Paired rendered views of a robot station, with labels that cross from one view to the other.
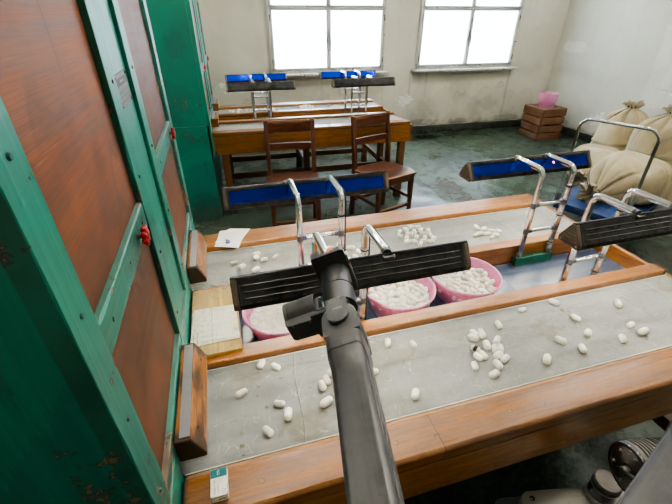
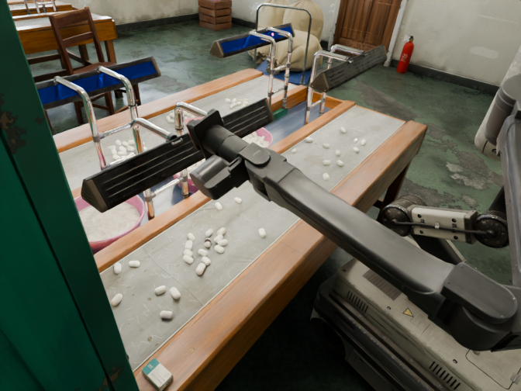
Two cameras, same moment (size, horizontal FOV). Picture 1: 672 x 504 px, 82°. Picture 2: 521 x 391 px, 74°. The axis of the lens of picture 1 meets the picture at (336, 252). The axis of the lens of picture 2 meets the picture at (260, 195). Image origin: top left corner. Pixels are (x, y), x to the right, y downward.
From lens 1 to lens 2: 33 cm
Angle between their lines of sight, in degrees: 32
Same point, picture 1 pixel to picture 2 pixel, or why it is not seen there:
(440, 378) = (270, 216)
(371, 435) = (360, 217)
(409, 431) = (276, 257)
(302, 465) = (216, 320)
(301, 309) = (214, 169)
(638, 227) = (351, 70)
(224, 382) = not seen: hidden behind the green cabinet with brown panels
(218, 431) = not seen: hidden behind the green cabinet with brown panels
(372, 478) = (384, 238)
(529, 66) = not seen: outside the picture
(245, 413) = (132, 313)
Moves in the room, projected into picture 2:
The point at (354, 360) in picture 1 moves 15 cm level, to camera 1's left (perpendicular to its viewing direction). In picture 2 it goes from (303, 181) to (222, 214)
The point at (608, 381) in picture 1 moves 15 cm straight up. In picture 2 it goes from (364, 176) to (374, 144)
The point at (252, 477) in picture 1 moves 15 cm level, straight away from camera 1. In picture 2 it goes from (181, 352) to (135, 319)
